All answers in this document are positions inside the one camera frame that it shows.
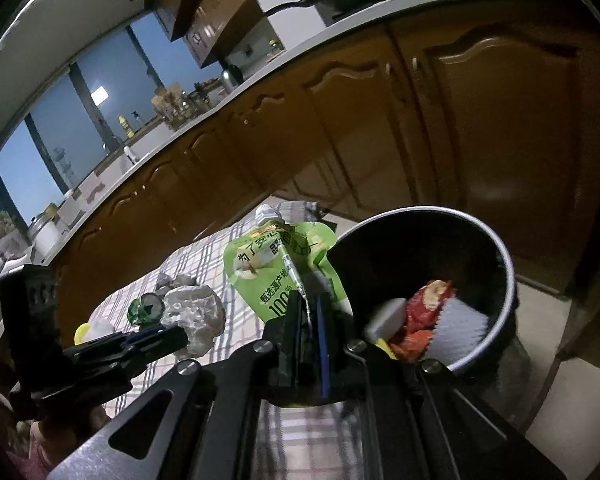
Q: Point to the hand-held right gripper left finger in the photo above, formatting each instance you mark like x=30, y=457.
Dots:
x=292, y=345

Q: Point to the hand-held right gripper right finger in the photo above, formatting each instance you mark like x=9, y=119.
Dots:
x=323, y=345

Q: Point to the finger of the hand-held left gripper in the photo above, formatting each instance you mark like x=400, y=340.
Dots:
x=130, y=352
x=155, y=333

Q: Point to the yellow snack wrapper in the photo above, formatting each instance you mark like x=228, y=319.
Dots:
x=384, y=346

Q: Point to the green spout pouch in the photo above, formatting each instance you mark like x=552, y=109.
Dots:
x=280, y=270

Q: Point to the red snack wrapper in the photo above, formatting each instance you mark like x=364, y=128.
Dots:
x=422, y=310

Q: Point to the black bin with white rim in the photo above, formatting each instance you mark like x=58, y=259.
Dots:
x=405, y=250

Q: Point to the large white foam fruit net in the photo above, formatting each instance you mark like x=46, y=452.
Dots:
x=462, y=330

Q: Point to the person's left hand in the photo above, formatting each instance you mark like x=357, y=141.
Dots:
x=55, y=435

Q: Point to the green snack bag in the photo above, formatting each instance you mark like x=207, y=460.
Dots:
x=142, y=310

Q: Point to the small white foam fruit net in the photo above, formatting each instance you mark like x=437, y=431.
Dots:
x=102, y=327

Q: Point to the metal lidded canister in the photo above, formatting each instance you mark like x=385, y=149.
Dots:
x=44, y=235

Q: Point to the plaid tablecloth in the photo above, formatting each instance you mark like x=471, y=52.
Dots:
x=200, y=265

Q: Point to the kitchen window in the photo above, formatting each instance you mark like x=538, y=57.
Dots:
x=70, y=130

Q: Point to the yellow bottle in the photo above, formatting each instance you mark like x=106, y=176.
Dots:
x=125, y=126

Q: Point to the clear spray bottle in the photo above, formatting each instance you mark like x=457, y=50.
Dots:
x=139, y=120

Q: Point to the utensil holder with wooden utensils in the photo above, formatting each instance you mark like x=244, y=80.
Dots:
x=170, y=107

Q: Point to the wooden lower cabinets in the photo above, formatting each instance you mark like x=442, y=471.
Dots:
x=380, y=125

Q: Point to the wooden cabinets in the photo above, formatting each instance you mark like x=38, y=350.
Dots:
x=380, y=125
x=205, y=10

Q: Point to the steel electric kettle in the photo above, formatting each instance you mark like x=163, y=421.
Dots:
x=231, y=74

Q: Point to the white kitchen countertop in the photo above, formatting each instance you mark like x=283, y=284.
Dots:
x=280, y=55

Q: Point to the wooden upper cabinets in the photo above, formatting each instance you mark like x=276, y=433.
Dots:
x=205, y=10

